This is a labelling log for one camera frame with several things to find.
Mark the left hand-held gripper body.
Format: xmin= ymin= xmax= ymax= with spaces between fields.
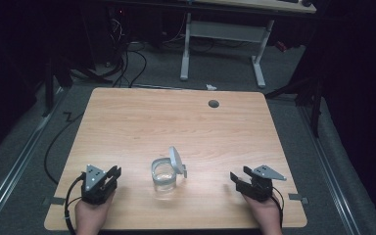
xmin=80 ymin=164 xmax=118 ymax=206

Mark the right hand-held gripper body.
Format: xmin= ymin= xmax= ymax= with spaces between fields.
xmin=241 ymin=164 xmax=288 ymax=203

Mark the person's right hand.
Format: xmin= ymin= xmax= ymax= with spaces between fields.
xmin=242 ymin=193 xmax=284 ymax=235

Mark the grey tape piece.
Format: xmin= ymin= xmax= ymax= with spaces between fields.
xmin=288 ymin=192 xmax=309 ymax=206
xmin=41 ymin=195 xmax=67 ymax=207

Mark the clear glass jar with lid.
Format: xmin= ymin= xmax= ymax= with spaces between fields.
xmin=150 ymin=145 xmax=189 ymax=194

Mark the black stand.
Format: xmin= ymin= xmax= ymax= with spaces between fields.
xmin=40 ymin=55 xmax=116 ymax=119
xmin=263 ymin=48 xmax=327 ymax=139

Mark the small red object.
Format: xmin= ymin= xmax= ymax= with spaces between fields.
xmin=274 ymin=40 xmax=289 ymax=54

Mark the white desk with metal legs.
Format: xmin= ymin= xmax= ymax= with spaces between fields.
xmin=179 ymin=0 xmax=317 ymax=89

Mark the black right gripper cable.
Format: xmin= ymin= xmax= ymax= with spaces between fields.
xmin=271 ymin=185 xmax=285 ymax=229

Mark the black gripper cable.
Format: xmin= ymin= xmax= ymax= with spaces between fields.
xmin=271 ymin=185 xmax=285 ymax=229
xmin=64 ymin=172 xmax=87 ymax=235

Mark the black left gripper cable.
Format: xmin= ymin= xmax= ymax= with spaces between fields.
xmin=64 ymin=172 xmax=87 ymax=235

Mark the black floor cable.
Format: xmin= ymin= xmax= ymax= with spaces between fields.
xmin=43 ymin=111 xmax=86 ymax=186

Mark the metal floor rail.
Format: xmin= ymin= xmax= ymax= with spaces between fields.
xmin=298 ymin=104 xmax=362 ymax=235
xmin=0 ymin=85 xmax=71 ymax=229

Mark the bundle of black cables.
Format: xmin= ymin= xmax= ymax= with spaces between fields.
xmin=106 ymin=13 xmax=149 ymax=89

